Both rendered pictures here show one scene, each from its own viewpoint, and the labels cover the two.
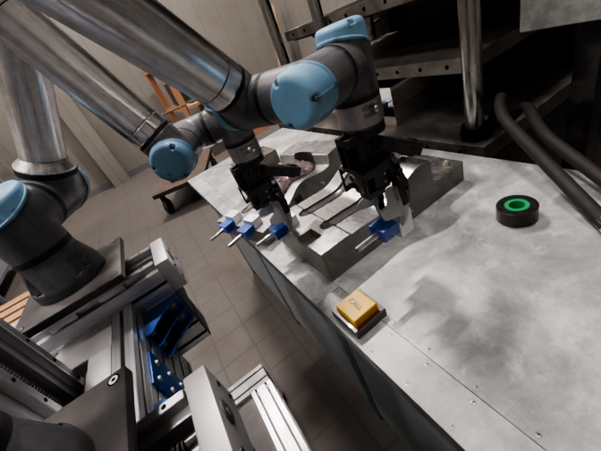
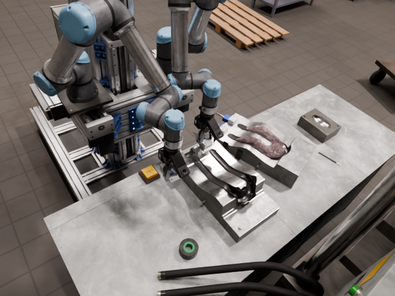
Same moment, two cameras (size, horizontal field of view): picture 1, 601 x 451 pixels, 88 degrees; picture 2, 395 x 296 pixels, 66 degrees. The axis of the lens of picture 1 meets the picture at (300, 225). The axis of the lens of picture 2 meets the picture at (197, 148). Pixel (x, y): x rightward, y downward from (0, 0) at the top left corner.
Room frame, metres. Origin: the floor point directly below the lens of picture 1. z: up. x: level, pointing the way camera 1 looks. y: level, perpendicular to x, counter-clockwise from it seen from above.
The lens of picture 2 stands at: (0.25, -0.96, 2.03)
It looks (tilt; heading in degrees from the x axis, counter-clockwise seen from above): 47 degrees down; 66
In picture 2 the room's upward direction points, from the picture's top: 9 degrees clockwise
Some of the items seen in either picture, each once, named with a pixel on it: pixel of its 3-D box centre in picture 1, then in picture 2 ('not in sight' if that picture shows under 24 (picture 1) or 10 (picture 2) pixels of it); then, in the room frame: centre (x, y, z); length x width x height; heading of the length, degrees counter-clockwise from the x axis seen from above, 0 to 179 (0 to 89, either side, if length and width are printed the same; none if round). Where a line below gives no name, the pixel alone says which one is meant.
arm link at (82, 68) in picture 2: not in sight; (75, 65); (0.18, 0.36, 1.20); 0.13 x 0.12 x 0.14; 43
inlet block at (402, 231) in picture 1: (380, 232); (167, 174); (0.49, -0.14, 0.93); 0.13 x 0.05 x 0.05; 109
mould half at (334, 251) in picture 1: (365, 193); (224, 181); (0.76, -0.21, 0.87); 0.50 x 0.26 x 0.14; 109
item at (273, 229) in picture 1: (275, 232); (200, 139); (0.73, 0.07, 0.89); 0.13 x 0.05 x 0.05; 109
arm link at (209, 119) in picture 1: (228, 119); (211, 93); (0.74, 0.05, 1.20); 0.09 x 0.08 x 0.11; 84
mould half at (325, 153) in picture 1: (284, 185); (262, 144); (1.07, -0.01, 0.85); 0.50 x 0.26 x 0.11; 127
